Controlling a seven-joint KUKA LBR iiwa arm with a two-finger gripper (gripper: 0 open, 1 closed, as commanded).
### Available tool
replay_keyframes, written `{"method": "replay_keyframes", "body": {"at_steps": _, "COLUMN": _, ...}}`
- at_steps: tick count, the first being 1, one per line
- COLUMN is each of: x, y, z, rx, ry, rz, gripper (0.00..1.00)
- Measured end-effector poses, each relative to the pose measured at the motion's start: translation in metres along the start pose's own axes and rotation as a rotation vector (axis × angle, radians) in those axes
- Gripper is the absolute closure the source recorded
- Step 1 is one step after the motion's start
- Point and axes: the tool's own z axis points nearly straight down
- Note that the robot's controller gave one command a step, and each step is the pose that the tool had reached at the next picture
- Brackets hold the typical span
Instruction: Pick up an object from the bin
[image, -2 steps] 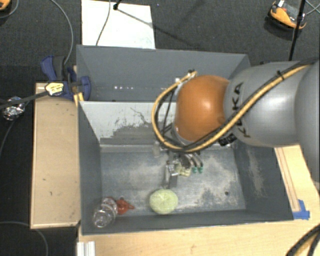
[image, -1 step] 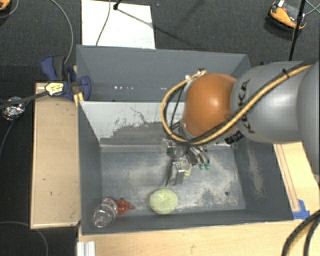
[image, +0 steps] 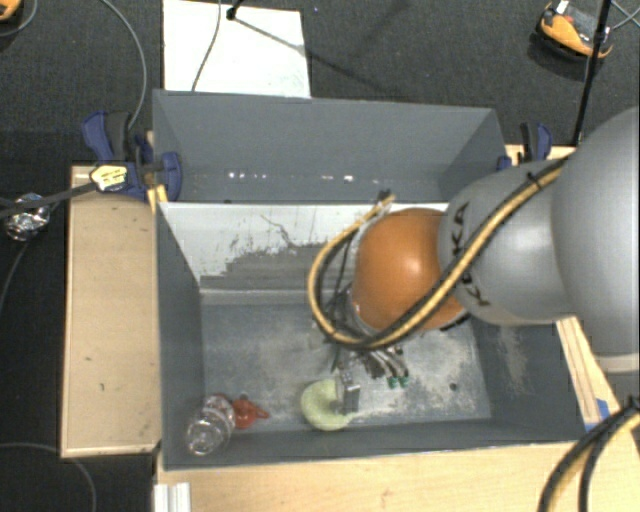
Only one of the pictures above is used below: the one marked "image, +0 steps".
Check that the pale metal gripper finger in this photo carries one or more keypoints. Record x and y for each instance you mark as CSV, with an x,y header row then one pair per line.
x,y
342,387
353,398

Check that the small red toy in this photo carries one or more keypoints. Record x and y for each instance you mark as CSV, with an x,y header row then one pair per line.
x,y
247,412

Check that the grey metal bin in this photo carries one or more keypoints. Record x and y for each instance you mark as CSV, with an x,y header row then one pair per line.
x,y
270,325

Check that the pale wood flat board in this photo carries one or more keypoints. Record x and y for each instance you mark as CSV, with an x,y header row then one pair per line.
x,y
110,320

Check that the clear plastic bottle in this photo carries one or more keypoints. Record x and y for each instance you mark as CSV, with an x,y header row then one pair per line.
x,y
207,430

